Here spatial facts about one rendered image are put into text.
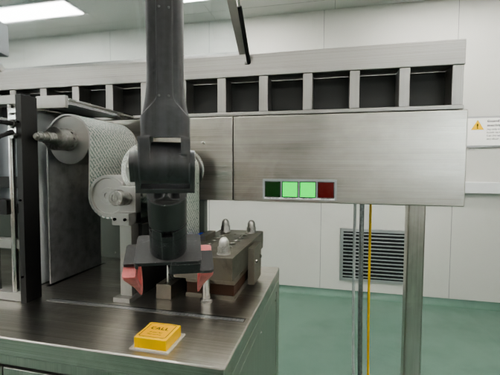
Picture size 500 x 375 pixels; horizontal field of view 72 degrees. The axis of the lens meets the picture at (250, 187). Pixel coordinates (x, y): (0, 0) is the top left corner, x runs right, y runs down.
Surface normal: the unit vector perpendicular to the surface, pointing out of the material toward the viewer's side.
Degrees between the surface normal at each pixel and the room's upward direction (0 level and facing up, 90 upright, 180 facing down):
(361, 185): 90
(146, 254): 30
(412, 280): 90
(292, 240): 90
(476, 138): 90
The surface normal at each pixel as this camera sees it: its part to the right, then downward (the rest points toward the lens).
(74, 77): -0.23, 0.05
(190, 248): 0.10, -0.84
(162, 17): 0.18, 0.12
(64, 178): 0.97, 0.02
